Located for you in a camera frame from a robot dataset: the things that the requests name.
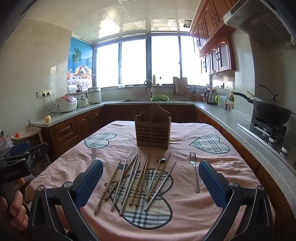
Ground electric kettle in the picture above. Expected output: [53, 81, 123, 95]
[204, 88, 218, 105]

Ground small white pot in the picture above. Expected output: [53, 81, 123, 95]
[77, 96, 89, 108]

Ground gas stove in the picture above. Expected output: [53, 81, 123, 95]
[237, 117, 292, 158]

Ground wooden base cabinets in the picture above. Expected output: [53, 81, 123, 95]
[30, 103, 296, 232]

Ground pink plaid-heart tablecloth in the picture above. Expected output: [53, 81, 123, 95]
[25, 120, 277, 241]

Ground white high chair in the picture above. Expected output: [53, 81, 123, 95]
[11, 126, 50, 163]

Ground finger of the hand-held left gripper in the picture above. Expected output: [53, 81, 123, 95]
[14, 143, 49, 163]
[10, 141, 31, 156]

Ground white and pink rice cooker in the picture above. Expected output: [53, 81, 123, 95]
[55, 95, 78, 113]

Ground wooden wall cabinets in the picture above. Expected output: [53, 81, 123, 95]
[190, 0, 240, 75]

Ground green colander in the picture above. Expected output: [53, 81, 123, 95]
[150, 95, 171, 102]

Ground large metal fork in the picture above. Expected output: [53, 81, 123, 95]
[189, 152, 200, 193]

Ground kitchen window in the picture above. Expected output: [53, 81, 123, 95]
[92, 35, 211, 90]

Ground fruit and palm window poster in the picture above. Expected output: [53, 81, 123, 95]
[67, 37, 93, 87]

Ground person's left hand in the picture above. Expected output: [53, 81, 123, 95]
[0, 179, 29, 231]

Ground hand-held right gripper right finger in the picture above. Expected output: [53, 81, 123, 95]
[198, 160, 274, 241]

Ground range hood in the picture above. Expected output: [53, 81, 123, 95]
[223, 0, 296, 48]

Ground chrome kitchen faucet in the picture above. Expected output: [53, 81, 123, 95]
[143, 79, 155, 99]

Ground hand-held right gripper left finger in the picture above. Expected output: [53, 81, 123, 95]
[28, 159, 104, 241]

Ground knife and board rack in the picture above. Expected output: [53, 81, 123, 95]
[172, 76, 189, 100]

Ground wooden utensil holder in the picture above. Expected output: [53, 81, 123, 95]
[135, 103, 172, 149]

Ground kitchen sink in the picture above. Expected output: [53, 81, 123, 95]
[120, 98, 153, 103]

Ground metal spoon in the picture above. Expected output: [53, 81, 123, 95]
[144, 158, 166, 195]

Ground tall white electric cooker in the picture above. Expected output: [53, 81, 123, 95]
[87, 86, 102, 105]

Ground black wok with lid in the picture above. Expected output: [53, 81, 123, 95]
[233, 84, 292, 126]

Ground metal chopstick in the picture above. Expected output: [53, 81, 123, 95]
[121, 153, 139, 204]
[110, 156, 129, 211]
[119, 161, 141, 217]
[144, 160, 177, 211]

